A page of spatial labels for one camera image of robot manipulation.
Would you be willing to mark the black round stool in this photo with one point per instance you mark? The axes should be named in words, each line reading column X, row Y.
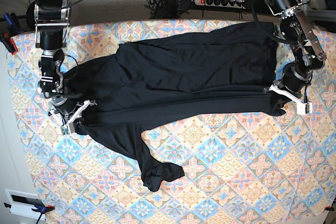
column 30, row 16

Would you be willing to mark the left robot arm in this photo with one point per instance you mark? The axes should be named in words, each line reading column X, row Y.
column 309, row 56

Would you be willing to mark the white floor outlet box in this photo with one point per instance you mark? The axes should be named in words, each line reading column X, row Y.
column 22, row 203

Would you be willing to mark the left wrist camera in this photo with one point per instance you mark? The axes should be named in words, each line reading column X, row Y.
column 304, row 108

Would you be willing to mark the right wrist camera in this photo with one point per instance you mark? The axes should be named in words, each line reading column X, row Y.
column 67, row 129

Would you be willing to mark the red clamp lower right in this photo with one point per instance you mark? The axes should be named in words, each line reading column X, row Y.
column 330, row 208

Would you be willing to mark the patterned tablecloth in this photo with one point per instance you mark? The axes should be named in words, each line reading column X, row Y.
column 239, row 168

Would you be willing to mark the black t-shirt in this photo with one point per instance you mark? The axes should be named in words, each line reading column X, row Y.
column 150, row 83

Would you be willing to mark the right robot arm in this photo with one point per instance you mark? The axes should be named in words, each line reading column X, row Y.
column 51, row 32

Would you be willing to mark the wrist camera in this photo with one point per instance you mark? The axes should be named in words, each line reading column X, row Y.
column 304, row 108
column 67, row 129

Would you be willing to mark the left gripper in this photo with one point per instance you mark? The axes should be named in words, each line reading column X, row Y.
column 294, row 81

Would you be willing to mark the blue clamp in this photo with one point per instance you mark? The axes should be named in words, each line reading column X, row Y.
column 13, row 22
column 39, row 209

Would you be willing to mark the blue clamp lower left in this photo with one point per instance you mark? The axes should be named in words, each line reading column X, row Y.
column 39, row 209

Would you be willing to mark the red black clamp left edge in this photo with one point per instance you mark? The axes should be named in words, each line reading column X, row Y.
column 9, row 43

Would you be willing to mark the white power strip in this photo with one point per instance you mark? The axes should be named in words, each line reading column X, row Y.
column 220, row 3

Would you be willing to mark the blue clamp upper left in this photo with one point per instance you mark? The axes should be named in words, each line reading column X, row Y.
column 13, row 22

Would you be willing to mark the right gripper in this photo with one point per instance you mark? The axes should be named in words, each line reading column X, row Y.
column 67, row 110

